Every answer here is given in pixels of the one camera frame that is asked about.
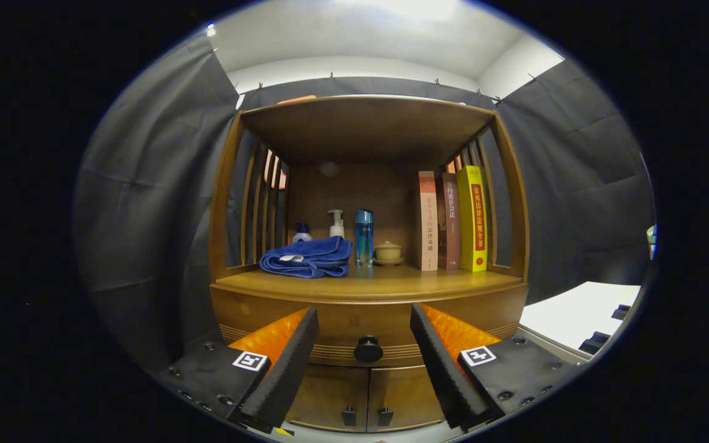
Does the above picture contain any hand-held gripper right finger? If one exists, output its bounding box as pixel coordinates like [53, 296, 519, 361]
[410, 302, 583, 431]

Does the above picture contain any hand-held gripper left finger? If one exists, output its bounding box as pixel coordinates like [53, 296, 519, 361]
[154, 306, 320, 434]

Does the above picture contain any black drawer knob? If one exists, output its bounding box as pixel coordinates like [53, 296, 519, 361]
[354, 335, 384, 364]

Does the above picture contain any wooden drawer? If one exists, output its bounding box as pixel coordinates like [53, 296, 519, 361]
[210, 284, 529, 369]

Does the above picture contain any wooden cabinet door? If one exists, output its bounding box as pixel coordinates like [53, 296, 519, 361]
[367, 363, 447, 431]
[287, 363, 371, 433]

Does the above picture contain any wooden countertop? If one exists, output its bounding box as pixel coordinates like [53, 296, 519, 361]
[214, 263, 524, 303]

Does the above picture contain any wooden cabinet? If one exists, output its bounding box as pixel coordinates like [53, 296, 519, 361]
[208, 94, 531, 433]

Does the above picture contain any blue folded towel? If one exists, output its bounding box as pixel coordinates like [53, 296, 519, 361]
[259, 236, 353, 279]

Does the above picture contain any beige lidded teacup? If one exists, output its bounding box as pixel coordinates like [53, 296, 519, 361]
[373, 241, 404, 266]

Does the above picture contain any white side table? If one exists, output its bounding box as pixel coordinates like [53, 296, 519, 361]
[518, 281, 641, 357]

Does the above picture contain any blue glass bottle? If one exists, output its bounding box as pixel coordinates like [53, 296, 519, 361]
[354, 208, 375, 268]

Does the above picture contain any brown book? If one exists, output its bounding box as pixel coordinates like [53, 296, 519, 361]
[436, 172, 462, 270]

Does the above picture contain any beige orange book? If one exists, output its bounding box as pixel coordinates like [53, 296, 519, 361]
[417, 170, 439, 272]

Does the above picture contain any yellow book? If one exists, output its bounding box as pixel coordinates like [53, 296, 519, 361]
[456, 165, 489, 273]

